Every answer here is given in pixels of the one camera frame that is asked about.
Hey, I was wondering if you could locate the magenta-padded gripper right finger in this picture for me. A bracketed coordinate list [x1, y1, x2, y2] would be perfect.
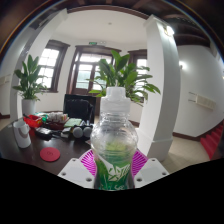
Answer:
[131, 149, 170, 190]

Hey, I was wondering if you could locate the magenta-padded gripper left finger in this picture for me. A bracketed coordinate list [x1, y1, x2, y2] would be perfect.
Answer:
[57, 148, 98, 190]

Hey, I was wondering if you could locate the clear bottle with green label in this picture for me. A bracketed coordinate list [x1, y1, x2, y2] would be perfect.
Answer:
[89, 86, 139, 191]

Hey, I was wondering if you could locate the flat round red coaster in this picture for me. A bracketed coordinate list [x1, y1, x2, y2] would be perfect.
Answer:
[39, 146, 62, 163]

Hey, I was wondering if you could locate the green book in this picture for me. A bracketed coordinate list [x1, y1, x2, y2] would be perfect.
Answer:
[63, 117, 83, 129]

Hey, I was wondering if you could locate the small black device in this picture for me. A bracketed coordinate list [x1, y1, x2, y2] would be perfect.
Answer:
[34, 126, 54, 140]

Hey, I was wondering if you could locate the basket of wrapped snacks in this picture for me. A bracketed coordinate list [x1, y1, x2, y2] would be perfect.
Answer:
[45, 111, 70, 130]

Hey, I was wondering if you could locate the black chair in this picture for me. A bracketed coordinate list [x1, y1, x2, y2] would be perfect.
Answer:
[63, 93, 98, 125]

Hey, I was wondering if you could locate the white mug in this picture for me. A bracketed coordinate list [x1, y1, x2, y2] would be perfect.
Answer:
[12, 119, 33, 149]

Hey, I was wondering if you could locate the red plastic box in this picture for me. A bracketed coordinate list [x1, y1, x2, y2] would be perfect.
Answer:
[22, 114, 44, 129]

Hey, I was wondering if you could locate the red carpeted staircase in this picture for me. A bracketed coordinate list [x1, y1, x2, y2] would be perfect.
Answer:
[199, 121, 224, 160]

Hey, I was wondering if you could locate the small potted plant, white pot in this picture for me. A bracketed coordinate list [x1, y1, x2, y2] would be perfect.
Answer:
[12, 54, 49, 118]

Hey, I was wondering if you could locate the large potted plant, white pot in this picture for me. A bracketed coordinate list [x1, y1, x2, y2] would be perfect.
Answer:
[87, 49, 162, 108]

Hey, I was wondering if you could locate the white wall radiator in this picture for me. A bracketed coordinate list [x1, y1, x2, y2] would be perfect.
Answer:
[187, 91, 218, 111]
[0, 73, 13, 88]

